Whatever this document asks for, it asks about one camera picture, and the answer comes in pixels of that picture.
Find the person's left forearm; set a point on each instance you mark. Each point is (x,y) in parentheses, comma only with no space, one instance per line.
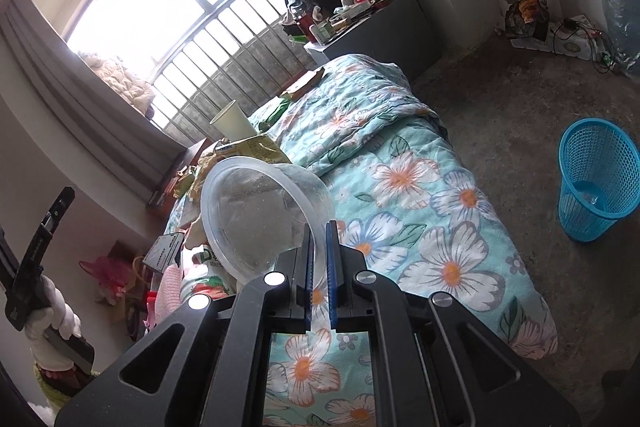
(55,389)

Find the brown packet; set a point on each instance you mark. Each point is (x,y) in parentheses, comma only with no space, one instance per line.
(305,83)

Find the yellow snack bag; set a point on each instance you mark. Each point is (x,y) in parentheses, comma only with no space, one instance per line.
(250,152)

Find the white yogurt bottle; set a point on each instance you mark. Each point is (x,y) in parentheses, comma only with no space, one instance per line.
(202,287)

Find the green packet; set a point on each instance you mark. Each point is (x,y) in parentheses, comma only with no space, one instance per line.
(272,112)

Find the grey curtain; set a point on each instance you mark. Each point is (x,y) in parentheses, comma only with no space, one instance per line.
(60,82)

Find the orange wooden nightstand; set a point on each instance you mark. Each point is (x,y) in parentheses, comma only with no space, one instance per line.
(192,157)

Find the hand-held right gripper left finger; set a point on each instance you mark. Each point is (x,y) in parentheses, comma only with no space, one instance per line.
(310,279)

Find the red bottle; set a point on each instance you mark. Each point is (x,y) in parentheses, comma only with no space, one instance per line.
(302,21)

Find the large water jug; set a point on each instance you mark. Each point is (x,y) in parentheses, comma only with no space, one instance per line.
(622,22)

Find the cream fluffy coat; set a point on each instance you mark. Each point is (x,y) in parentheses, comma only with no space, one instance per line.
(120,77)

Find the crumpled snack packet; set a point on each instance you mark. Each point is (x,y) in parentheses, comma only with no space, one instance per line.
(185,181)

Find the long grey box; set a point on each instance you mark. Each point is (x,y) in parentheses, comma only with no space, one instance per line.
(162,252)

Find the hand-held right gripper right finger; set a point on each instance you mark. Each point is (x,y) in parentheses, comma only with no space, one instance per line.
(331,279)

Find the blue plastic waste basket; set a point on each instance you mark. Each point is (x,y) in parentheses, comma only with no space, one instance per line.
(585,157)

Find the white paper cup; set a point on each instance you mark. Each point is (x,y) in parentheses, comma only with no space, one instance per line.
(231,121)

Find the clear plastic wrapper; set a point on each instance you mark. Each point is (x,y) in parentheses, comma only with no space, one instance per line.
(591,199)

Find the dark snack bag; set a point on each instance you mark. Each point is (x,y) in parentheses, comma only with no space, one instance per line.
(525,18)

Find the person's left hand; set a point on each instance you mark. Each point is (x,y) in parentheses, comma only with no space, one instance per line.
(60,312)

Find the floral blanket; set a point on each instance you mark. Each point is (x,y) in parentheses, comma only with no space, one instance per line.
(425,217)

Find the clear plastic bowl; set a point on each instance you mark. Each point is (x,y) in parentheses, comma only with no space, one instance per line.
(250,217)

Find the dark cabinet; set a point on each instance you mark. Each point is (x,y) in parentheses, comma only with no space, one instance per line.
(380,37)

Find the pink cloth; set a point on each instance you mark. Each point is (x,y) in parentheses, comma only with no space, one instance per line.
(167,294)

